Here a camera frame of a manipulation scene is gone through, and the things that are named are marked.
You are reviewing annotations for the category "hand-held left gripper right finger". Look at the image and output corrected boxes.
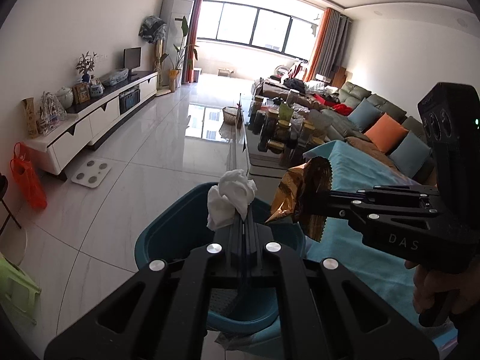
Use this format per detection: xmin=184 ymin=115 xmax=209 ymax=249
xmin=244 ymin=210 xmax=439 ymax=360

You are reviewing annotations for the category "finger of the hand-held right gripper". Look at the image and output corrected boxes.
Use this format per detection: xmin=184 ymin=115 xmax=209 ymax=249
xmin=330 ymin=184 xmax=440 ymax=205
xmin=298 ymin=189 xmax=443 ymax=233

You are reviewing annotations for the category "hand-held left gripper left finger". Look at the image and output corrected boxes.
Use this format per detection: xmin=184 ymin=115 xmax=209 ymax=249
xmin=44 ymin=214 xmax=244 ymax=360

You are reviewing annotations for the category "gold foil wrapper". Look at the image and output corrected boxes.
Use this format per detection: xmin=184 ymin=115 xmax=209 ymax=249
xmin=264 ymin=156 xmax=334 ymax=241

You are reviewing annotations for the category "white tissue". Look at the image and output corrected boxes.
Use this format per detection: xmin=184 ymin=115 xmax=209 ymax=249
xmin=206 ymin=169 xmax=257 ymax=230

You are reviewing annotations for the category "blue plastic trash bin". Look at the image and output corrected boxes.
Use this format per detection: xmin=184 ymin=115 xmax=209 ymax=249
xmin=134 ymin=182 xmax=306 ymax=334

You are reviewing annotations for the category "person's right hand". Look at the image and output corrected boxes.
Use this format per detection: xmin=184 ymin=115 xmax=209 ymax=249
xmin=405 ymin=262 xmax=480 ymax=315

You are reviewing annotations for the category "blue pillow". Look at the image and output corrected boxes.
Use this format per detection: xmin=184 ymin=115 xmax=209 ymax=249
xmin=348 ymin=97 xmax=383 ymax=132
xmin=388 ymin=131 xmax=432 ymax=179

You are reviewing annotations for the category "teal and grey tablecloth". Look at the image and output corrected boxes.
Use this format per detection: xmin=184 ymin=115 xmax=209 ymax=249
xmin=300 ymin=139 xmax=460 ymax=346

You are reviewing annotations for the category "orange pillow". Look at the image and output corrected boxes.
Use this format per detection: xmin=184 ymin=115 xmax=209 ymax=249
xmin=364 ymin=113 xmax=409 ymax=154

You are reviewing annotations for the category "glass coffee table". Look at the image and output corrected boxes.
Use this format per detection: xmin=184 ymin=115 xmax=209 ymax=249
xmin=225 ymin=90 xmax=327 ymax=179

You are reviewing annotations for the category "cluster of glass jars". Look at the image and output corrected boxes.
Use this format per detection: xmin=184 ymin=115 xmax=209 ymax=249
xmin=249 ymin=95 xmax=325 ymax=156

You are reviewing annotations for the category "red cloth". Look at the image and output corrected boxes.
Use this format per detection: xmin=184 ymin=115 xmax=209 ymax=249
xmin=311 ymin=94 xmax=354 ymax=117

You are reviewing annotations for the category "green leather sofa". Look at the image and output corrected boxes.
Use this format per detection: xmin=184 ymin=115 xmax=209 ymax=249
xmin=262 ymin=80 xmax=437 ymax=184

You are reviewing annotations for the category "wicker basket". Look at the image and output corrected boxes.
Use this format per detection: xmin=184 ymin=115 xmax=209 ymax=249
xmin=222 ymin=106 xmax=242 ymax=125

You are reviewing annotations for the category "wooden side cabinet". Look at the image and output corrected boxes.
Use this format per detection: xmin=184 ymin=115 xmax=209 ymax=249
xmin=330 ymin=65 xmax=347 ymax=88

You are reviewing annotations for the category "white bathroom scale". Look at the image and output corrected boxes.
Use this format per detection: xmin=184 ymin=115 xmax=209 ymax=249
xmin=71 ymin=159 xmax=112 ymax=185

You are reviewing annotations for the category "orange and grey curtain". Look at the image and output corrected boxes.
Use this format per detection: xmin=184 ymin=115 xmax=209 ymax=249
xmin=309 ymin=7 xmax=353 ymax=79
xmin=184 ymin=0 xmax=208 ymax=83

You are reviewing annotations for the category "tall plant in yellow pot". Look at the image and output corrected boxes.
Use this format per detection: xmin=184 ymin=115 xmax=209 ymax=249
xmin=161 ymin=17 xmax=199 ymax=92

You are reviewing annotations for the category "white tv cabinet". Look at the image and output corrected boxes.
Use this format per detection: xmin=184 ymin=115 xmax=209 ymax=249
xmin=23 ymin=70 xmax=159 ymax=176

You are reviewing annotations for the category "large window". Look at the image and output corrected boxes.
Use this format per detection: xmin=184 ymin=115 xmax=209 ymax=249
xmin=197 ymin=2 xmax=321 ymax=57

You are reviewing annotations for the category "black monitor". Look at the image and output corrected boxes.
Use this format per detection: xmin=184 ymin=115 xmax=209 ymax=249
xmin=124 ymin=47 xmax=142 ymax=80

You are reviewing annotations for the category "orange plastic bag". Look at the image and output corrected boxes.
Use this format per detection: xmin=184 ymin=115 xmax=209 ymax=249
xmin=9 ymin=142 xmax=48 ymax=211

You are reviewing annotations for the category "white standing air conditioner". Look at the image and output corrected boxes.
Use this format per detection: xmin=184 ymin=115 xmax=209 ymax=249
xmin=160 ymin=0 xmax=195 ymax=89

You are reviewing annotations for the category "blue vase with branches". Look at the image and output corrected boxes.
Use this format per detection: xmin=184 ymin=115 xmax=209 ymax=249
xmin=75 ymin=52 xmax=97 ymax=83

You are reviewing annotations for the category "white ceramic jar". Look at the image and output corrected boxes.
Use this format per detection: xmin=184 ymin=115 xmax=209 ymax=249
xmin=56 ymin=87 xmax=74 ymax=109

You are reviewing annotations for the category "clear plastic bag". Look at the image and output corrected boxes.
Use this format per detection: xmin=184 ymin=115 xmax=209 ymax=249
xmin=37 ymin=92 xmax=68 ymax=136

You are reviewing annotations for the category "cloth-covered standing fan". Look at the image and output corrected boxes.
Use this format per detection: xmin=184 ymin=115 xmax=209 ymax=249
xmin=139 ymin=15 xmax=171 ymax=97

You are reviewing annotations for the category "green plastic stool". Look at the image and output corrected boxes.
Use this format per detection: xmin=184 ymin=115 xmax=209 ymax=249
xmin=0 ymin=255 xmax=42 ymax=327

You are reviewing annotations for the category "beige bamboo tube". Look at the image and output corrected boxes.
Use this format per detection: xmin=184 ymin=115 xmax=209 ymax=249
xmin=22 ymin=97 xmax=40 ymax=139

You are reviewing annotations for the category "black stool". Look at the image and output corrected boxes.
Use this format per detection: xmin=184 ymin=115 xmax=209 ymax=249
xmin=0 ymin=174 xmax=23 ymax=233

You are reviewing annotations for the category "wooden picture frame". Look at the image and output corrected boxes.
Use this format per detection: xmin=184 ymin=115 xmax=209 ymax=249
xmin=72 ymin=82 xmax=91 ymax=105

